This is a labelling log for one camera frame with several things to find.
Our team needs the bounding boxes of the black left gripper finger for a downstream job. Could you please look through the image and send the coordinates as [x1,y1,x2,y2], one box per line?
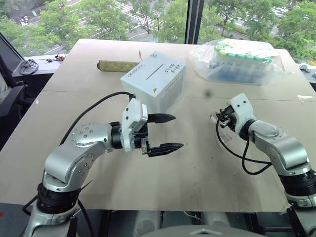
[147,113,177,125]
[148,142,185,158]

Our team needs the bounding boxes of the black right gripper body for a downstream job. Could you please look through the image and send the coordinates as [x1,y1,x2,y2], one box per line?
[219,105,238,130]

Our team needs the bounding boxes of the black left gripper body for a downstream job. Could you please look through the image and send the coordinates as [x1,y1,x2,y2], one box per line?
[132,122,151,157]

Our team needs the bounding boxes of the white box with slot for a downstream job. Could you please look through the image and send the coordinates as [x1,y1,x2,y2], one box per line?
[120,51,187,113]

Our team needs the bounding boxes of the clear plastic bag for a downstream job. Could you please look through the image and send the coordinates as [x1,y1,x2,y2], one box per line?
[188,39,295,86]

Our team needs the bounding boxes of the rack of green-capped tubes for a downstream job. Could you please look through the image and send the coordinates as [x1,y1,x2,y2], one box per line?
[209,41,277,84]

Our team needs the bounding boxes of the grey rounded robot leg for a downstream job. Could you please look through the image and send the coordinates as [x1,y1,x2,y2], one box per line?
[135,210,164,237]
[201,211,234,237]

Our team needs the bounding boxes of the grey robot torso front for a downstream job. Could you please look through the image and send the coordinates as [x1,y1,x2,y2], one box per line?
[142,224,254,237]

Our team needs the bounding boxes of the grey device on ledge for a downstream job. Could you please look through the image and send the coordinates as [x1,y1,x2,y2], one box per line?
[299,63,316,78]

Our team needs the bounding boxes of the small parts on ledge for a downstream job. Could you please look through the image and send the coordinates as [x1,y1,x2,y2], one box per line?
[43,53,67,63]

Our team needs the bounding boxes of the black chair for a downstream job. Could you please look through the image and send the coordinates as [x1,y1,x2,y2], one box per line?
[0,53,33,118]

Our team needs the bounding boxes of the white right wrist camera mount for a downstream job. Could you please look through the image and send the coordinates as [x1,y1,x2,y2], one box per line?
[226,93,256,135]

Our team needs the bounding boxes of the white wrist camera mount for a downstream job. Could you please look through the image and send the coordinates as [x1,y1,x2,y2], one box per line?
[226,93,256,135]
[120,98,149,153]

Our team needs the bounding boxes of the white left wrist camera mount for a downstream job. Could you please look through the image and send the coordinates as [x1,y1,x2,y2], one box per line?
[120,98,149,153]

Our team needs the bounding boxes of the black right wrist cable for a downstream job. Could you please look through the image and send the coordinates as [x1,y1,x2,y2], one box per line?
[216,116,273,175]

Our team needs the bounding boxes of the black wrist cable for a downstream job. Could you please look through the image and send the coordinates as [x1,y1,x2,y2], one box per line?
[216,116,273,175]
[60,91,136,146]

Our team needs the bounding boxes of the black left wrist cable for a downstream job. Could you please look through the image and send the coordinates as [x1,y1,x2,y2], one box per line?
[60,91,136,146]

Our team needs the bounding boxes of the black left shoulder cable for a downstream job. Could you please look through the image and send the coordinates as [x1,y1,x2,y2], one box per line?
[21,179,96,237]

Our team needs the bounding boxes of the black window frame post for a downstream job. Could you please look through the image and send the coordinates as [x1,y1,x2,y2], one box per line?
[184,0,205,45]

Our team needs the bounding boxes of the coiled black cables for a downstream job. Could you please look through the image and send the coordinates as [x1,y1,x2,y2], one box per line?
[18,58,40,75]

